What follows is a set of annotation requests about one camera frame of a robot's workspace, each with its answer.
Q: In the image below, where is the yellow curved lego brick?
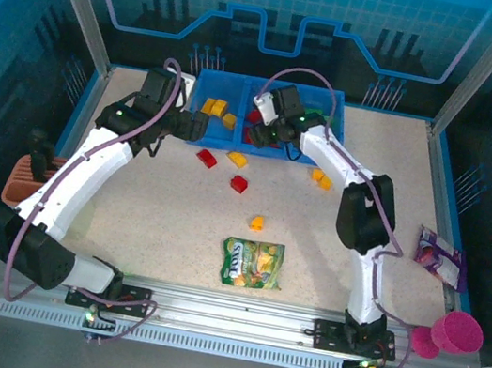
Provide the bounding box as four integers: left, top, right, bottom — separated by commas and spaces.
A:
224, 149, 251, 169

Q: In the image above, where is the blue three-compartment plastic bin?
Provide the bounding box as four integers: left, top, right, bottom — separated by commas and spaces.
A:
180, 66, 352, 172

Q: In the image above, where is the green candy bag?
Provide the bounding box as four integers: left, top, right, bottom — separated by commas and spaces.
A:
215, 232, 289, 292

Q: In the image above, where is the black tool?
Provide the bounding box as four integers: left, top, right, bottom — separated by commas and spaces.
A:
17, 128, 61, 187

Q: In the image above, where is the terracotta slotted holder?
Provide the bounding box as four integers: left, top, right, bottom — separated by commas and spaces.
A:
0, 146, 71, 215

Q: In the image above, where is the purple snack bag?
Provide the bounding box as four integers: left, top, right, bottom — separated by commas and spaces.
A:
408, 223, 477, 295

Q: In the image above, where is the small magenta round sponge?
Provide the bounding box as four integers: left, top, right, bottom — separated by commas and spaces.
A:
407, 323, 444, 361

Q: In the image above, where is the pink cup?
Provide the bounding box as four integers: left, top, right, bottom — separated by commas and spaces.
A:
428, 306, 489, 360

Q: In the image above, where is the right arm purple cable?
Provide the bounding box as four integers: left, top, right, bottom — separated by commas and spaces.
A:
211, 62, 458, 368

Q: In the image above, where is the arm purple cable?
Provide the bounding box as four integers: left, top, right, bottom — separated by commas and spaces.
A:
211, 62, 458, 368
0, 37, 201, 354

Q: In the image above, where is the aluminium mounting rail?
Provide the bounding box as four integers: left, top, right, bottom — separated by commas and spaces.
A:
0, 251, 487, 368

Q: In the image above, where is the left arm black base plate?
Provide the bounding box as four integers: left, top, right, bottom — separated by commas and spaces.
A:
64, 274, 155, 320

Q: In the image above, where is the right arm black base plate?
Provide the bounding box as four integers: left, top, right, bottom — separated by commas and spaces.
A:
310, 316, 400, 362

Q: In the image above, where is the white slotted cable duct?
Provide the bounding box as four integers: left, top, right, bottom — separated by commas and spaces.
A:
0, 298, 352, 368

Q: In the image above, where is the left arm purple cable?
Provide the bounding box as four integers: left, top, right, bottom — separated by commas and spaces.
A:
0, 37, 201, 354

